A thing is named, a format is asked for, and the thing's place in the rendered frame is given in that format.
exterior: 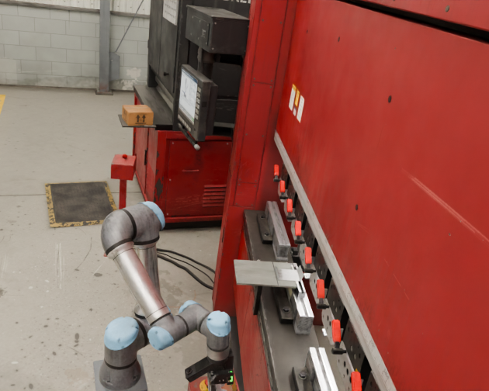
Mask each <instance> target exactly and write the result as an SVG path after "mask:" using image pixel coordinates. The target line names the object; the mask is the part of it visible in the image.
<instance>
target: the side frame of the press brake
mask: <svg viewBox="0 0 489 391"><path fill-rule="evenodd" d="M296 8H297V0H251V4H250V11H249V17H248V19H250V22H249V27H248V38H247V45H246V51H245V55H244V58H243V64H242V70H241V81H240V88H239V94H238V105H237V111H236V117H235V124H234V135H233V140H232V147H231V158H230V164H229V170H228V176H227V187H226V194H225V200H224V211H223V217H222V224H221V230H220V241H219V247H218V253H217V264H216V271H215V276H214V283H213V294H212V300H213V311H220V312H225V313H227V314H228V316H229V317H236V316H237V315H236V308H235V301H234V287H233V284H234V275H235V270H234V259H236V260H237V259H238V249H239V244H240V239H241V229H242V226H243V225H244V216H243V215H244V209H250V210H261V211H265V207H266V202H267V201H271V202H277V205H278V207H279V211H280V214H281V217H282V219H283V223H284V227H285V229H286V233H287V236H288V238H289V241H290V245H291V247H297V246H298V244H295V243H294V239H293V235H292V232H291V223H292V222H288V220H287V219H286V214H285V212H284V202H281V200H280V199H279V194H278V185H279V183H278V182H274V181H273V179H274V178H275V176H274V165H275V164H277V165H278V166H279V176H278V178H280V176H281V172H282V167H283V159H282V157H281V154H280V152H279V149H278V147H277V146H276V142H275V141H274V136H275V131H276V124H277V119H278V114H279V105H280V100H281V95H282V90H283V82H284V78H285V73H286V64H287V59H288V54H289V49H290V41H291V36H292V31H293V23H294V18H295V13H296ZM302 281H303V285H304V288H305V291H306V294H307V298H308V300H309V303H310V307H311V309H312V312H313V315H314V320H313V325H318V326H324V325H323V322H322V315H321V313H322V310H320V309H317V307H316V305H317V304H316V302H315V299H314V295H313V293H312V291H311V288H310V279H305V278H304V277H303V278H302Z"/></svg>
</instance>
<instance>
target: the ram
mask: <svg viewBox="0 0 489 391"><path fill-rule="evenodd" d="M293 85H294V86H295V87H296V91H295V96H294V100H293V108H292V110H291V109H290V107H289V105H290V96H291V92H292V87H293ZM297 90H298V91H299V92H300V94H299V98H298V103H297V106H296V104H295V101H296V96H297ZM301 95H302V96H303V97H304V104H303V112H302V116H301V120H300V123H299V121H298V120H297V113H298V108H299V104H300V96H301ZM294 106H295V108H296V109H297V110H296V115H294V114H293V110H294ZM276 132H277V133H278V135H279V138H280V140H281V142H282V144H283V146H284V148H285V151H286V153H287V155H288V157H289V159H290V162H291V164H292V166H293V168H294V171H295V172H296V174H297V177H298V179H299V181H300V184H301V185H302V187H303V190H304V192H305V194H306V196H307V199H308V201H309V203H310V205H311V207H312V210H313V211H314V214H315V216H316V218H317V221H318V222H319V224H320V226H321V229H322V231H323V233H324V235H325V238H326V240H327V242H328V244H329V247H330V249H331V251H332V253H333V255H334V257H335V260H336V261H337V263H338V267H339V268H340V270H341V272H342V274H343V277H344V279H345V281H346V283H347V286H348V288H349V290H350V292H351V294H352V297H353V299H354V300H355V303H356V305H357V307H358V309H359V312H360V314H361V316H362V318H363V320H364V322H365V325H366V327H367V329H368V331H369V334H370V336H371V338H372V339H373V343H374V344H375V346H376V349H377V351H378V353H379V355H380V357H381V359H382V361H383V364H384V366H385V368H386V370H387V373H388V375H389V377H390V379H391V382H392V383H393V385H394V388H395V389H396V391H489V39H486V38H483V37H480V36H474V35H472V34H469V33H464V32H460V31H457V30H454V29H449V28H445V27H443V26H437V25H435V24H431V23H428V22H423V21H420V20H417V19H412V18H409V17H406V16H401V15H398V14H394V13H391V12H386V11H383V10H380V9H375V8H372V7H369V6H365V5H360V4H357V3H354V2H349V1H346V0H297V8H296V13H295V18H294V23H293V31H292V36H291V41H290V49H289V54H288V59H287V64H286V73H285V78H284V82H283V90H282V95H281V100H280V105H279V114H278V119H277V124H276ZM274 141H275V142H276V146H277V147H278V149H279V152H280V154H281V157H282V159H283V162H284V164H285V166H286V169H287V171H288V173H289V175H290V178H291V180H292V183H293V186H294V188H295V189H296V192H297V195H298V197H299V199H300V202H301V204H302V206H303V209H304V211H305V213H306V215H307V218H308V220H309V223H310V225H311V228H312V230H313V232H314V235H315V237H316V239H317V242H318V244H319V246H320V249H321V251H322V254H323V255H324V259H325V261H326V262H327V265H328V267H329V270H330V272H331V275H332V277H333V279H334V281H335V284H336V286H337V288H338V291H339V293H340V296H341V298H342V301H343V303H344V304H345V308H346V310H347V312H348V314H349V317H350V319H351V321H352V324H353V327H354V328H355V332H356V333H357V335H358V338H359V341H360V343H361V345H362V348H363V350H364V352H365V354H366V357H367V359H368V361H369V364H370V367H371V369H372V370H373V374H374V375H375V378H376V381H377V383H378V385H379V387H380V390H381V391H387V388H386V386H385V384H384V382H383V379H382V377H381V375H380V372H379V370H378V368H377V366H376V363H375V361H374V359H373V356H372V354H371V352H370V350H369V347H368V345H367V343H366V340H365V338H364V337H363V334H362V331H361V329H360V327H359V325H358V322H357V320H356V318H355V315H354V313H353V312H352V308H351V307H350V305H349V301H348V300H347V298H346V295H345V293H344V291H343V288H342V286H341V283H340V282H339V280H338V276H337V275H336V273H335V270H334V268H333V266H332V263H331V261H330V259H329V257H328V254H327V252H326V250H325V248H324V245H323V243H322V241H321V238H320V236H319V234H318V232H317V229H316V227H315V225H314V222H313V220H312V218H311V216H310V214H309V211H308V209H307V207H306V204H305V202H304V200H303V197H302V195H301V194H300V190H299V189H298V187H297V184H296V182H295V179H294V177H293V175H292V172H291V170H290V168H289V165H288V164H287V162H286V159H285V157H284V155H283V152H282V150H281V148H280V145H279V143H278V141H277V139H276V136H274Z"/></svg>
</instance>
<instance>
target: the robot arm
mask: <svg viewBox="0 0 489 391"><path fill-rule="evenodd" d="M164 227H165V217H164V214H163V212H162V211H161V209H160V208H159V207H158V206H157V205H156V204H155V203H153V202H139V203H138V204H136V205H133V206H128V207H126V208H123V209H118V210H115V211H113V212H111V213H110V214H109V215H108V216H107V217H106V218H105V219H104V221H103V223H102V228H101V242H102V247H103V250H104V251H105V253H106V256H107V257H108V258H111V259H113V261H114V263H115V265H116V266H117V268H118V270H119V272H120V274H121V275H122V277H123V279H124V281H125V283H126V284H127V286H128V288H129V290H130V291H131V293H132V295H133V296H134V298H135V300H136V301H137V305H136V306H135V307H134V314H135V316H134V317H133V318H132V317H125V318H123V317H118V318H116V319H115V320H112V321H111V322H110V323H109V324H108V326H107V327H106V330H105V335H104V360H103V362H102V365H101V367H100V369H99V381H100V382H101V384H102V385H103V386H104V387H105V388H107V389H110V390H113V391H123V390H126V389H129V388H131V387H133V386H135V385H136V384H137V382H138V381H139V379H140V364H139V362H138V360H137V351H139V350H140V349H142V348H144V347H146V346H147V345H149V344H151V346H152V347H153V348H155V349H156V350H159V351H161V350H164V349H166V348H167V347H169V346H172V345H173V344H174V343H175V342H177V341H179V340H181V339H183V338H184V337H186V336H188V335H189V334H191V333H192V332H194V331H196V330H197V331H199V332H200V333H201V334H203V335H204V336H206V353H207V356H206V357H205V358H203V359H201V360H200V361H198V362H196V363H195V364H193V365H191V366H189V367H188V368H187V369H185V375H186V379H187V380H188V381H189V382H192V381H194V380H196V379H198V378H199V377H200V376H202V375H204V374H206V373H207V382H208V391H227V390H225V389H221V387H223V386H224V385H225V383H226V384H227V385H231V384H234V370H233V365H234V355H233V352H232V349H231V348H230V332H231V319H230V317H229V316H228V314H227V313H225V312H220V311H214V312H212V313H211V312H210V311H209V310H207V309H206V308H204V307H203V306H202V305H201V304H199V303H196V302H194V301H192V300H189V301H186V302H185V303H184V305H183V306H181V307H180V309H179V314H177V315H175V316H172V313H171V310H170V309H169V308H168V307H167V306H166V304H165V302H164V300H163V299H162V297H161V293H160V285H159V276H158V259H157V250H156V243H157V242H158V241H159V239H160V237H159V231H161V230H162V229H163V228H164ZM231 376H233V380H232V382H229V380H231Z"/></svg>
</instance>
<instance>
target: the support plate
mask: <svg viewBox="0 0 489 391"><path fill-rule="evenodd" d="M273 265H274V268H276V266H277V268H278V269H291V270H292V268H291V265H290V263H282V262H273V264H272V262H270V261H248V260H236V259H234V270H235V277H236V283H237V285H258V286H271V287H285V288H296V287H297V284H296V281H286V280H278V278H277V280H278V283H279V285H278V284H277V281H276V275H275V272H274V268H273Z"/></svg>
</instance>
